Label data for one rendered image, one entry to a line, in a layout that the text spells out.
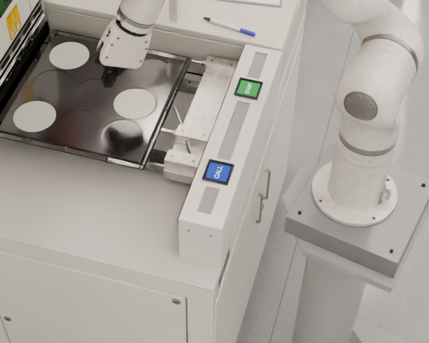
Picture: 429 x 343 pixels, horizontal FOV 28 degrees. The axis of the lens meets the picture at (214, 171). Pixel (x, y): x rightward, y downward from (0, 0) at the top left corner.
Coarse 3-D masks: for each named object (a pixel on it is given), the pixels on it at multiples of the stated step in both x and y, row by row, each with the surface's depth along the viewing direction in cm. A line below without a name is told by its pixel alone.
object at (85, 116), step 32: (96, 64) 211; (160, 64) 211; (32, 96) 204; (64, 96) 204; (96, 96) 204; (160, 96) 204; (0, 128) 197; (64, 128) 197; (96, 128) 198; (128, 128) 198; (128, 160) 192
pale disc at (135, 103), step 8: (120, 96) 204; (128, 96) 204; (136, 96) 204; (144, 96) 204; (152, 96) 204; (120, 104) 202; (128, 104) 202; (136, 104) 202; (144, 104) 202; (152, 104) 203; (120, 112) 201; (128, 112) 201; (136, 112) 201; (144, 112) 201
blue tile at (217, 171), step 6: (210, 162) 183; (210, 168) 182; (216, 168) 182; (222, 168) 182; (228, 168) 182; (210, 174) 181; (216, 174) 181; (222, 174) 181; (228, 174) 181; (222, 180) 180
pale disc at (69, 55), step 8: (56, 48) 214; (64, 48) 214; (72, 48) 214; (80, 48) 214; (56, 56) 212; (64, 56) 213; (72, 56) 213; (80, 56) 213; (88, 56) 213; (56, 64) 211; (64, 64) 211; (72, 64) 211; (80, 64) 211
